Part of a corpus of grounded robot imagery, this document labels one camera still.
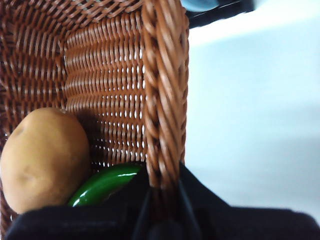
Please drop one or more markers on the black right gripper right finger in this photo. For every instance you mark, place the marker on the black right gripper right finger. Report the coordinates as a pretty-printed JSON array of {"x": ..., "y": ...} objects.
[{"x": 250, "y": 225}]

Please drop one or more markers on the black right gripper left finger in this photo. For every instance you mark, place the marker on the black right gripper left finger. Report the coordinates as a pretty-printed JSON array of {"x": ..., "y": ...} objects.
[{"x": 87, "y": 225}]

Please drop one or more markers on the green cucumber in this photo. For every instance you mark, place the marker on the green cucumber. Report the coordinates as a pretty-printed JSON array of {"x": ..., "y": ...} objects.
[{"x": 105, "y": 185}]

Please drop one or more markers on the brown potato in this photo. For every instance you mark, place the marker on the brown potato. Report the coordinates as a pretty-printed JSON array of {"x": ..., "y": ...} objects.
[{"x": 42, "y": 160}]

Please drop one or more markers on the brown wicker basket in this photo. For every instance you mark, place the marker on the brown wicker basket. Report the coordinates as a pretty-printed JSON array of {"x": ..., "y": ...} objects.
[{"x": 105, "y": 75}]

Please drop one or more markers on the black dish rack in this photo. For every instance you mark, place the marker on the black dish rack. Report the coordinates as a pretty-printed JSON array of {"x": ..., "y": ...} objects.
[{"x": 225, "y": 11}]

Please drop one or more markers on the light blue plate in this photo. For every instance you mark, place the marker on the light blue plate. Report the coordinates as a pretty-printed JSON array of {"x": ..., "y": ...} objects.
[{"x": 200, "y": 4}]

